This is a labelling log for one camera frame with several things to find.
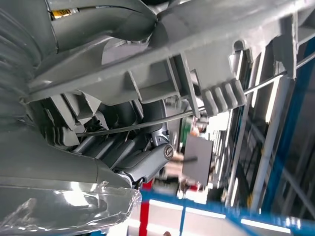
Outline dark grey square panel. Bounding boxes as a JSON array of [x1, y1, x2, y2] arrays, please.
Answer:
[[181, 134, 214, 187]]

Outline red barrier belt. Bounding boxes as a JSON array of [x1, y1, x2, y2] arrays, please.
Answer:
[[138, 180, 151, 236]]

